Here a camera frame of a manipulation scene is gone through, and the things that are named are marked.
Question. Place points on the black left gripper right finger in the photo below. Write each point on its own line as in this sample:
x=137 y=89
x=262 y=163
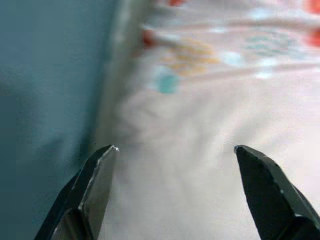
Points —
x=272 y=205

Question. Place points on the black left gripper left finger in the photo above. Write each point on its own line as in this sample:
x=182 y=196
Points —
x=87 y=200

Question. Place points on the pink pillow with dot print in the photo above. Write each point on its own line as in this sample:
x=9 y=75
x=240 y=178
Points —
x=200 y=112

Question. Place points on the dark teal upholstered headboard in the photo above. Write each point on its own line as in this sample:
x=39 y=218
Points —
x=37 y=75

